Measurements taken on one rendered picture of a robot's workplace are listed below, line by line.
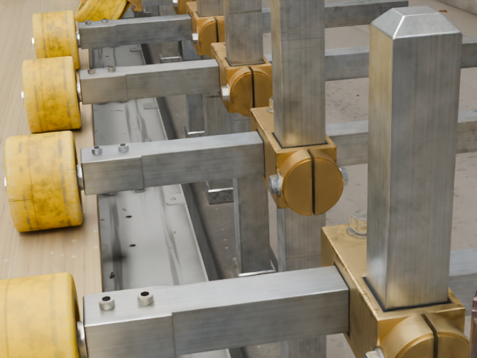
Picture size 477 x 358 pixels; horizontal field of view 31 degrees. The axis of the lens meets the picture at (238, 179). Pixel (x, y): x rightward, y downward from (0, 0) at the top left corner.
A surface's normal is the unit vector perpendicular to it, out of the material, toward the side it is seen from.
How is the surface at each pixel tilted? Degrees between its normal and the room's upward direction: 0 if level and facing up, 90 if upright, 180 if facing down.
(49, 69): 34
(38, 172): 58
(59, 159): 47
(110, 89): 90
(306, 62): 90
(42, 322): 39
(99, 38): 90
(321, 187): 90
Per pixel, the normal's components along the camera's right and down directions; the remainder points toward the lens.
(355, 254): -0.04, -0.92
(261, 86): 0.17, 0.38
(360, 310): -0.98, 0.11
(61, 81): 0.12, -0.18
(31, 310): 0.04, -0.64
